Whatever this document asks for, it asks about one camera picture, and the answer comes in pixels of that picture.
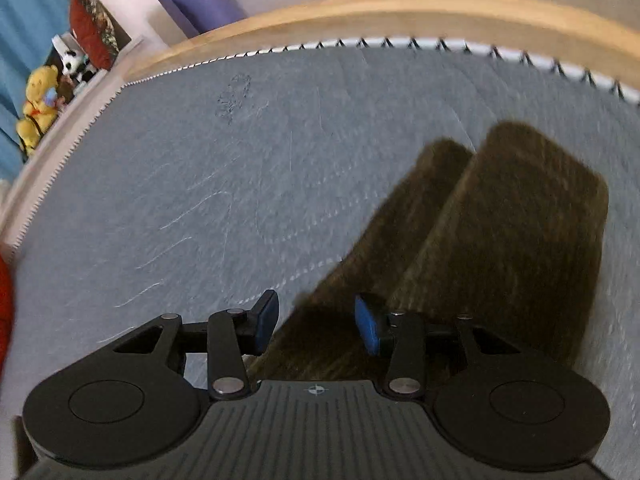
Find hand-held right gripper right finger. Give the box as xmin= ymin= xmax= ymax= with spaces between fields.
xmin=354 ymin=293 xmax=517 ymax=401

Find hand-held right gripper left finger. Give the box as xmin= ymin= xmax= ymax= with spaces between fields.
xmin=100 ymin=289 xmax=280 ymax=402

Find olive corduroy pants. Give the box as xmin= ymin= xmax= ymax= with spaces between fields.
xmin=247 ymin=120 xmax=610 ymax=386

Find grey quilted mattress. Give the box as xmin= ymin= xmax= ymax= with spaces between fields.
xmin=0 ymin=35 xmax=640 ymax=480

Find red folded blanket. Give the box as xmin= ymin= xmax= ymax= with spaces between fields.
xmin=0 ymin=255 xmax=19 ymax=361

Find white window ledge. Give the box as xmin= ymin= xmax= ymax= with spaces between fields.
xmin=0 ymin=35 xmax=146 ymax=246

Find yellow plush bear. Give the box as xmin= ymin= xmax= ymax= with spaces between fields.
xmin=16 ymin=66 xmax=63 ymax=157

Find panda plush toy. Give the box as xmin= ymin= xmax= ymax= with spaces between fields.
xmin=61 ymin=50 xmax=97 ymax=84

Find dark red patterned cushion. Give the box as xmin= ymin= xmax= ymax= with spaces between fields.
xmin=69 ymin=0 xmax=120 ymax=72

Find blue curtain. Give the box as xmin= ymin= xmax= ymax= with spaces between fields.
xmin=0 ymin=0 xmax=76 ymax=181

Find wooden bed frame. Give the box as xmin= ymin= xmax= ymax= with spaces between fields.
xmin=122 ymin=0 xmax=640 ymax=86

